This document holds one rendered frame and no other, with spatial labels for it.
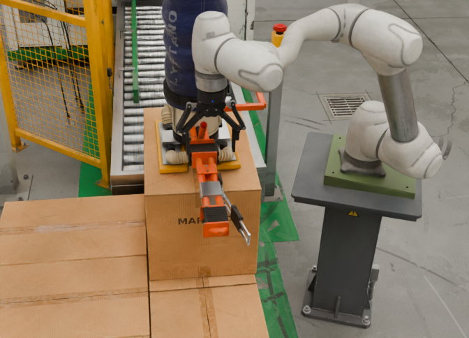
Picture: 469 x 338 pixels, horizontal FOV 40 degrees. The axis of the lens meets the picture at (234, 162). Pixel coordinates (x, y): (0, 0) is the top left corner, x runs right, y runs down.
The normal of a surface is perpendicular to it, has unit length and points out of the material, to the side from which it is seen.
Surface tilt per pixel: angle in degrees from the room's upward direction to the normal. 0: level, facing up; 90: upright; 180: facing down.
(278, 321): 0
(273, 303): 0
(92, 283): 0
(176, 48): 71
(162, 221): 90
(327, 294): 90
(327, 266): 90
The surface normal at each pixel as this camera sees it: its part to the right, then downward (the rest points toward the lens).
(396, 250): 0.03, -0.83
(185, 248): 0.12, 0.56
